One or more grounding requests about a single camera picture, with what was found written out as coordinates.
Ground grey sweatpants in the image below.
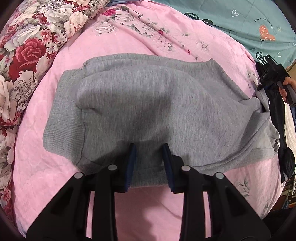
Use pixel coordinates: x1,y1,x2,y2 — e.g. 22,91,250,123
43,54,280,187

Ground person's right hand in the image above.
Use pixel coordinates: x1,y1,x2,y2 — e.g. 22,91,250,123
279,77,296,104

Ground black folded garment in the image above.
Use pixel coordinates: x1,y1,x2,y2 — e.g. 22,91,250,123
265,87,295,183

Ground teal cartoon blanket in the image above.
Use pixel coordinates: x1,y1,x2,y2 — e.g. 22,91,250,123
161,0,295,68

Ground white textured cloth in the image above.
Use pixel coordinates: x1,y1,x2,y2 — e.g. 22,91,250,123
284,103,296,155

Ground pink floral bed sheet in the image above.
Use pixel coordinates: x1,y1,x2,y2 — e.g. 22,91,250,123
13,1,284,240

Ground blue pillow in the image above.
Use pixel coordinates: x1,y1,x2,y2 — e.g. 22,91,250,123
106,0,140,7

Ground red rose floral quilt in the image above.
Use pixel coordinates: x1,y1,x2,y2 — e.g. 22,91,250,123
1,1,107,221

